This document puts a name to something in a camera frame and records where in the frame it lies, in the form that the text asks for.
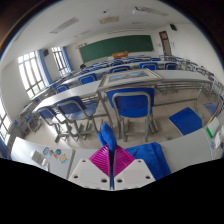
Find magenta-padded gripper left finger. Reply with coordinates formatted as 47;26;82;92
68;143;111;190

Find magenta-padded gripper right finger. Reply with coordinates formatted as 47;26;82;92
114;147;157;190

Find blue towel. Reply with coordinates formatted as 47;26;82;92
97;123;173;190

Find small white box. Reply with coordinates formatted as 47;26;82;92
41;159;51;172
29;149;44;166

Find rows of grey desks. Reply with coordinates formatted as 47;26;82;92
18;54;224;134

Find group of blue chairs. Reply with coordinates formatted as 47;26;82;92
49;56;178;94

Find framed picture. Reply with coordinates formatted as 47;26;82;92
99;68;163;88

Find green and white pack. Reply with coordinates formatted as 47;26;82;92
205;116;221;138

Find small white carton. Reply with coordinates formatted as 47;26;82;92
209;128;224;151

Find large window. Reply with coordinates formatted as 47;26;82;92
0;99;12;146
17;50;47;100

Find orange object on lectern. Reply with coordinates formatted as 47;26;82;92
111;51;129;59

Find blue curtain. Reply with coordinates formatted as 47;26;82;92
36;49;52;85
63;46;73;73

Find narrow window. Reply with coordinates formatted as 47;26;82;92
50;46;68;77

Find green chalkboard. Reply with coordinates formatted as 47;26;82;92
78;34;155;64

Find brown wooden door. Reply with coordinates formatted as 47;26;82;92
158;30;172;56

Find ceiling air conditioner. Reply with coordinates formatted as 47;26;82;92
98;15;120;25

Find ceiling light panels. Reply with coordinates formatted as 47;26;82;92
49;5;169;34

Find white ceiling projector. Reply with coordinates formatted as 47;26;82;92
131;8;148;16

